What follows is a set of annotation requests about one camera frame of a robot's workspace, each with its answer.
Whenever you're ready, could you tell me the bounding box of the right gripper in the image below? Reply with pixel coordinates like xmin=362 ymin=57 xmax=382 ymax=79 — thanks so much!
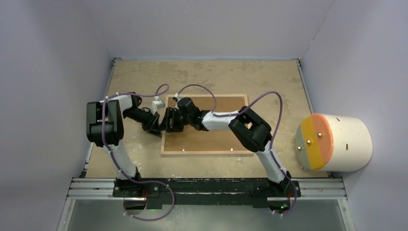
xmin=159 ymin=107 xmax=192 ymax=133

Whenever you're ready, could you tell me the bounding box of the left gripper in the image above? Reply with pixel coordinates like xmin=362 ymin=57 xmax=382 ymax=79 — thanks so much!
xmin=123 ymin=108 xmax=161 ymax=137

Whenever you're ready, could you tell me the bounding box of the wooden picture frame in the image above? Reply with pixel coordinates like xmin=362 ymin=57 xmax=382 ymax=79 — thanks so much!
xmin=160 ymin=93 xmax=255 ymax=156

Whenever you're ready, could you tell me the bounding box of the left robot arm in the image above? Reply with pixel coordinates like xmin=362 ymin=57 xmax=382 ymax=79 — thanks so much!
xmin=86 ymin=92 xmax=161 ymax=197

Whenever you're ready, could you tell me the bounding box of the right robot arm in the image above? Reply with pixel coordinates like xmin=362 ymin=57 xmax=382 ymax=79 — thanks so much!
xmin=159 ymin=97 xmax=296 ymax=196

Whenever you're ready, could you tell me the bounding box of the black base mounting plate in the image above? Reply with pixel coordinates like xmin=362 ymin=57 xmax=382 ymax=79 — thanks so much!
xmin=113 ymin=178 xmax=300 ymax=210

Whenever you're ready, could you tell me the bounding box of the white cylinder with orange face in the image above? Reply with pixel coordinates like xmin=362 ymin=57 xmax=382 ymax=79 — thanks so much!
xmin=295 ymin=113 xmax=373 ymax=172

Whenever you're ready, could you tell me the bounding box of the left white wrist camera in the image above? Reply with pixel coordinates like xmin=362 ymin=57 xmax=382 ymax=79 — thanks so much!
xmin=150 ymin=96 xmax=166 ymax=115

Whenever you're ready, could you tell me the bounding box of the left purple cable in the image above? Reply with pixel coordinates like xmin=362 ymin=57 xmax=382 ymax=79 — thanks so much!
xmin=101 ymin=84 xmax=175 ymax=221

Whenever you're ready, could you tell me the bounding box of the aluminium rail frame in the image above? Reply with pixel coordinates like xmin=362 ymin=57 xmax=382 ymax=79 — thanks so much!
xmin=57 ymin=178 xmax=355 ymax=231

